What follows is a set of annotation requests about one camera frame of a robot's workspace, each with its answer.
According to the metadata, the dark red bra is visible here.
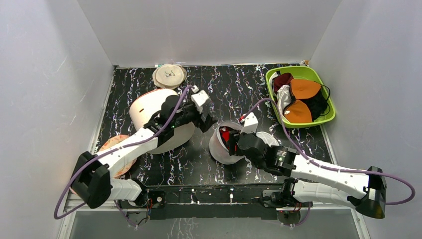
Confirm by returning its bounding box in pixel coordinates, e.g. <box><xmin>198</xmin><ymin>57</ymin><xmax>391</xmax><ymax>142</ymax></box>
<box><xmin>272</xmin><ymin>73</ymin><xmax>293</xmax><ymax>93</ymax></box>

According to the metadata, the white mesh laundry bag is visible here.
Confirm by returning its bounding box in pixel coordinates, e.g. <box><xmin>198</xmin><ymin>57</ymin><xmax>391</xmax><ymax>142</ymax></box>
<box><xmin>209</xmin><ymin>120</ymin><xmax>281</xmax><ymax>165</ymax></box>

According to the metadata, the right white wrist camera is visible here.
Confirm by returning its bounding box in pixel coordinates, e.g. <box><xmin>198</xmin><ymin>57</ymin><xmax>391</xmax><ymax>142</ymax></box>
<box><xmin>239</xmin><ymin>113</ymin><xmax>258</xmax><ymax>134</ymax></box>

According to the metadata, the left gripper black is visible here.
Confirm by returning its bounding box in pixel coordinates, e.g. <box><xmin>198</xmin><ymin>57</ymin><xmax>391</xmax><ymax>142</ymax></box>
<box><xmin>172</xmin><ymin>93</ymin><xmax>217</xmax><ymax>132</ymax></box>

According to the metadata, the red black bra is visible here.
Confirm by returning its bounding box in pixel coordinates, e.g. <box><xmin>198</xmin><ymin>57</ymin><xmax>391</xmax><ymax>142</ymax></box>
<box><xmin>219</xmin><ymin>126</ymin><xmax>234</xmax><ymax>148</ymax></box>

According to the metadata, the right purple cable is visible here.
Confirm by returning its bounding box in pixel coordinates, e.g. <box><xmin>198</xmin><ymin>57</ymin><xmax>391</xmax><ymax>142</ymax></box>
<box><xmin>239</xmin><ymin>98</ymin><xmax>416</xmax><ymax>228</ymax></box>

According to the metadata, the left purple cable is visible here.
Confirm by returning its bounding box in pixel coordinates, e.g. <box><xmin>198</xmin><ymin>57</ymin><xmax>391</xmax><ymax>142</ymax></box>
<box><xmin>53</xmin><ymin>85</ymin><xmax>195</xmax><ymax>228</ymax></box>

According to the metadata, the orange black bra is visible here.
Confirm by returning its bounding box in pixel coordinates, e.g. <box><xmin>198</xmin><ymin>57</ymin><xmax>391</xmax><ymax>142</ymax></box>
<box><xmin>283</xmin><ymin>79</ymin><xmax>331</xmax><ymax>123</ymax></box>

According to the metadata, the large beige cylindrical laundry bag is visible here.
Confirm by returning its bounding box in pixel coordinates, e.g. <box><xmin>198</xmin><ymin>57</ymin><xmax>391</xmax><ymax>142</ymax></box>
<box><xmin>129</xmin><ymin>89</ymin><xmax>195</xmax><ymax>154</ymax></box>

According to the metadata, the small beige round bra bag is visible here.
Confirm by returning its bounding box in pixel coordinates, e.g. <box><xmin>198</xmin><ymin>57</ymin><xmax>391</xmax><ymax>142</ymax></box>
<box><xmin>152</xmin><ymin>64</ymin><xmax>187</xmax><ymax>90</ymax></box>

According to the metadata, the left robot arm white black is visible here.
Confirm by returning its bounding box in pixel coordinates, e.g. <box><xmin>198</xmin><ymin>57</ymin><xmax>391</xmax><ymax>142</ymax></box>
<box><xmin>71</xmin><ymin>90</ymin><xmax>216</xmax><ymax>209</ymax></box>

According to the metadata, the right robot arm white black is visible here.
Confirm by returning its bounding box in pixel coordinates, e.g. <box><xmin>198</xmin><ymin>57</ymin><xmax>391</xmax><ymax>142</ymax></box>
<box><xmin>222</xmin><ymin>130</ymin><xmax>387</xmax><ymax>219</ymax></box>

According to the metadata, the white cloth in basin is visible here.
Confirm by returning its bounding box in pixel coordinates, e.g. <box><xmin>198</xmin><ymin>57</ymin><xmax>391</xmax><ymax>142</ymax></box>
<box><xmin>277</xmin><ymin>85</ymin><xmax>293</xmax><ymax>114</ymax></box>

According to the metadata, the pink floral flat laundry bag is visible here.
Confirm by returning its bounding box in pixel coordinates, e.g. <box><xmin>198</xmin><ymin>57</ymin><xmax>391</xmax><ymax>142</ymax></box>
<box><xmin>74</xmin><ymin>135</ymin><xmax>139</xmax><ymax>185</ymax></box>

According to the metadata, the purple cable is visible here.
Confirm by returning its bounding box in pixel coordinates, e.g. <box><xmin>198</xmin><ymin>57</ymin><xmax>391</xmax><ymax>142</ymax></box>
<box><xmin>53</xmin><ymin>85</ymin><xmax>195</xmax><ymax>228</ymax></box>
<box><xmin>239</xmin><ymin>98</ymin><xmax>416</xmax><ymax>228</ymax></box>

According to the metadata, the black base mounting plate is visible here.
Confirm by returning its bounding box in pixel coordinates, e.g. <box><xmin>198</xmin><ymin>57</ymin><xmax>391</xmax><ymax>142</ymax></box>
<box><xmin>118</xmin><ymin>184</ymin><xmax>313</xmax><ymax>221</ymax></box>

